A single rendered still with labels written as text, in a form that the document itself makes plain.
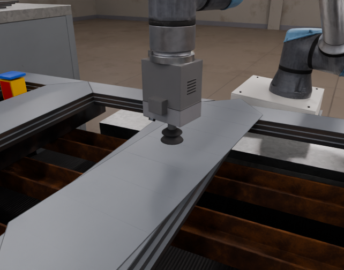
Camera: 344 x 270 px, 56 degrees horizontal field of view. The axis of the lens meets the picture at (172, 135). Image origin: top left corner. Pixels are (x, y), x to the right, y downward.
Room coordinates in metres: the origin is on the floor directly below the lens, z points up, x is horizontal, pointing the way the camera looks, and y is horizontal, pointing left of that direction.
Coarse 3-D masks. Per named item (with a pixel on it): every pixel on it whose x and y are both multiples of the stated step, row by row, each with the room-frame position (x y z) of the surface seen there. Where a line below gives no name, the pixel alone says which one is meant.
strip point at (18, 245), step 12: (12, 228) 0.33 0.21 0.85; (12, 240) 0.31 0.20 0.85; (24, 240) 0.31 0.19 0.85; (36, 240) 0.31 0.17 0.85; (0, 252) 0.29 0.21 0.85; (12, 252) 0.29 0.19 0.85; (24, 252) 0.29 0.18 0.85; (36, 252) 0.29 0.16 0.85; (48, 252) 0.29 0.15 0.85; (60, 252) 0.29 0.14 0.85; (0, 264) 0.27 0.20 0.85; (12, 264) 0.27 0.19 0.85; (24, 264) 0.27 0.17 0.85; (36, 264) 0.27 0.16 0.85; (48, 264) 0.27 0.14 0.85; (60, 264) 0.27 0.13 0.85; (72, 264) 0.27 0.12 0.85; (84, 264) 0.27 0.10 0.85
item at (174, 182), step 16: (112, 160) 0.52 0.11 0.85; (128, 160) 0.52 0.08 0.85; (144, 160) 0.52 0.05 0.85; (128, 176) 0.46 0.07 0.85; (144, 176) 0.46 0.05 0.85; (160, 176) 0.46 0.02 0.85; (176, 176) 0.46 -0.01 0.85; (192, 176) 0.46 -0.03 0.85; (160, 192) 0.41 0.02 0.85; (176, 192) 0.41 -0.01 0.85
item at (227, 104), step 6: (204, 102) 0.83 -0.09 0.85; (210, 102) 0.83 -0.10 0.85; (216, 102) 0.83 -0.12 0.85; (222, 102) 0.83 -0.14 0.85; (228, 102) 0.83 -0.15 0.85; (234, 102) 0.83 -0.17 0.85; (240, 102) 0.83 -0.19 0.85; (234, 108) 0.78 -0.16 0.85; (240, 108) 0.78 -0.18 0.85; (246, 108) 0.78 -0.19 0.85; (252, 108) 0.78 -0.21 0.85
